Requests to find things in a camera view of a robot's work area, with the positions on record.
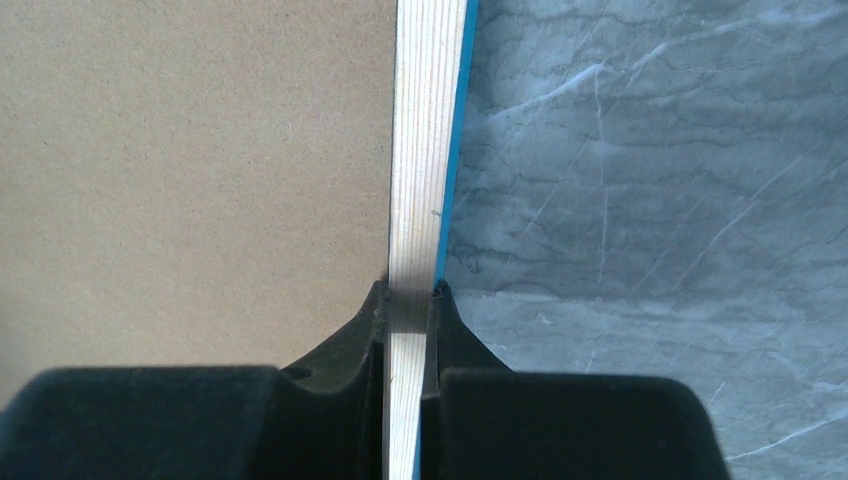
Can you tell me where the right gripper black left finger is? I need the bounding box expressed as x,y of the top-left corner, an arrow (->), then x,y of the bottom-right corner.
1,281 -> 387,479

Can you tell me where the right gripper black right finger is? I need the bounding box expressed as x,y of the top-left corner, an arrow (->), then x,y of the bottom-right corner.
419,282 -> 730,479

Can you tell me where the brown cardboard backing board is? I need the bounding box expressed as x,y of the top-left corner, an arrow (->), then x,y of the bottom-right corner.
1,1 -> 395,400

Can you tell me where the blue wooden picture frame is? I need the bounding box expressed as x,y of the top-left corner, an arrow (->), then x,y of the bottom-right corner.
382,0 -> 478,479

